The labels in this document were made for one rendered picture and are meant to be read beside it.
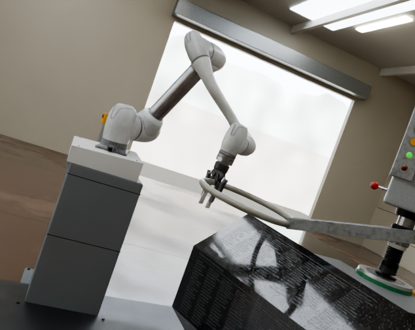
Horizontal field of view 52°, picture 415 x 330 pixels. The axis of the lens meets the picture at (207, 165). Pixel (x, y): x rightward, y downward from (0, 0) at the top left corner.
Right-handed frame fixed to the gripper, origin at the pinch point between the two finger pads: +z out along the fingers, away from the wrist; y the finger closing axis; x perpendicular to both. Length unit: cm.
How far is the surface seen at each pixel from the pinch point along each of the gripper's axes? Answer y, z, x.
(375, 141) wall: -269, -151, 814
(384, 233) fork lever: 81, -26, 8
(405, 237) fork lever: 87, -28, 10
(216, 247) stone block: 13.6, 19.0, 6.8
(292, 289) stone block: 65, 9, -10
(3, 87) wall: -647, 64, 148
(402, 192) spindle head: 81, -43, 4
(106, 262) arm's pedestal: -37, 58, -11
